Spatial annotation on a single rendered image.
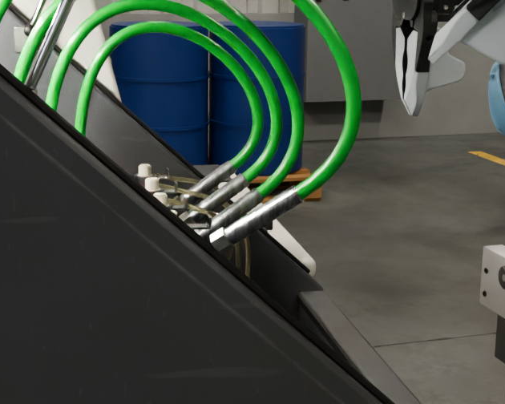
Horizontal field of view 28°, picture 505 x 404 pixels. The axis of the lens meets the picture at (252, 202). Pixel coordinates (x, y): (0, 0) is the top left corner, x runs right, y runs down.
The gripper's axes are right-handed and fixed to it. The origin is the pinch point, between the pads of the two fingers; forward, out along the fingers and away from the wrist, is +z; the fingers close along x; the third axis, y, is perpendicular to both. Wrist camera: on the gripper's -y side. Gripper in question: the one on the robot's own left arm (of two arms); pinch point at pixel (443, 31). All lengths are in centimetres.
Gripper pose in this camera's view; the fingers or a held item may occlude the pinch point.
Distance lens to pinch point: 85.8
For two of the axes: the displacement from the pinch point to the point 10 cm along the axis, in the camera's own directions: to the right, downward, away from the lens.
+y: 7.2, 6.9, 0.3
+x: 3.7, -4.3, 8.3
